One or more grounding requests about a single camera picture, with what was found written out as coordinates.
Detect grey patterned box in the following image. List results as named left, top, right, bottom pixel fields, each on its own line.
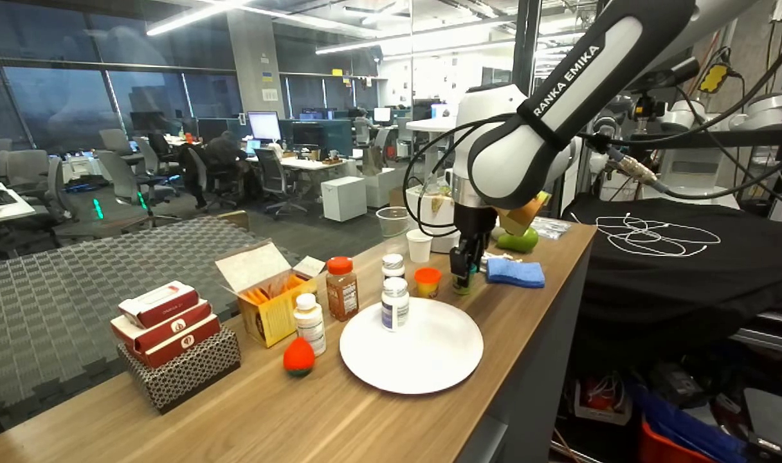
left=117, top=322, right=245, bottom=414

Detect white slatted plastic piece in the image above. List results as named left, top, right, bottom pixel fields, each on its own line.
left=530, top=217, right=576, bottom=242

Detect white cabinet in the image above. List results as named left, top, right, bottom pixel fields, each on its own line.
left=318, top=174, right=369, bottom=227

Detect thin white cable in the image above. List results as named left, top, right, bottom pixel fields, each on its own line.
left=592, top=210, right=726, bottom=263

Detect black vertical pole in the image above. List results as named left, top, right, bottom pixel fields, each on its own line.
left=511, top=0, right=540, bottom=97

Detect yellow cardboard box open flaps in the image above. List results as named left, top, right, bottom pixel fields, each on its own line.
left=212, top=239, right=328, bottom=349

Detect clear plastic cup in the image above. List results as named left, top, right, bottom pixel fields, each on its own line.
left=376, top=204, right=413, bottom=242

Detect long ceiling light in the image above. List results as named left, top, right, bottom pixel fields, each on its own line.
left=144, top=0, right=250, bottom=38
left=311, top=30, right=462, bottom=60

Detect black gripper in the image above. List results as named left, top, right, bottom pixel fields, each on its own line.
left=446, top=204, right=499, bottom=291

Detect black cloth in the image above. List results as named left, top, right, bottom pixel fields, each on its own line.
left=561, top=195, right=782, bottom=344

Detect red bin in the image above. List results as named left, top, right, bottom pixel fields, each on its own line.
left=634, top=417, right=710, bottom=463

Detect computer monitor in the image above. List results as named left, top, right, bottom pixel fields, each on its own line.
left=246, top=111, right=283, bottom=143

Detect yellow tub orange lid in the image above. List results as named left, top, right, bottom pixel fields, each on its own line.
left=412, top=264, right=444, bottom=300

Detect stained white bottle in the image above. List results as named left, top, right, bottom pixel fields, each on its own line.
left=291, top=291, right=328, bottom=358

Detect white paper cup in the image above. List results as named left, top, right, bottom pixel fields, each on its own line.
left=404, top=227, right=435, bottom=268

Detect white paper plate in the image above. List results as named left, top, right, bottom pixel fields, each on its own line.
left=336, top=293, right=486, bottom=399

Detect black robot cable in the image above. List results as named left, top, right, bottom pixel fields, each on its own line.
left=400, top=113, right=515, bottom=239

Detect red flat box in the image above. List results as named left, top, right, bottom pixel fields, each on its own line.
left=135, top=311, right=223, bottom=371
left=117, top=279, right=200, bottom=330
left=110, top=295, right=212, bottom=353

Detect grey foam floor mat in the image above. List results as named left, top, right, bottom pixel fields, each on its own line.
left=0, top=214, right=257, bottom=441

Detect white office desk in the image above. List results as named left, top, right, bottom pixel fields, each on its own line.
left=277, top=155, right=353, bottom=188

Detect white lab equipment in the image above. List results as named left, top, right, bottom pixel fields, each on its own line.
left=637, top=88, right=782, bottom=214

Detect spice jar orange lid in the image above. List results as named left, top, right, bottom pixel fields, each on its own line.
left=323, top=255, right=362, bottom=325

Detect blue bin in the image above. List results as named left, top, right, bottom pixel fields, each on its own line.
left=637, top=388, right=747, bottom=463

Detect green toy pear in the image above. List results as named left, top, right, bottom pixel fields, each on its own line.
left=493, top=227, right=540, bottom=258

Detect red toy strawberry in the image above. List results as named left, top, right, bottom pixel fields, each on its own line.
left=281, top=334, right=318, bottom=379

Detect black office chair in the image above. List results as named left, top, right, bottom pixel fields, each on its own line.
left=254, top=147, right=299, bottom=218

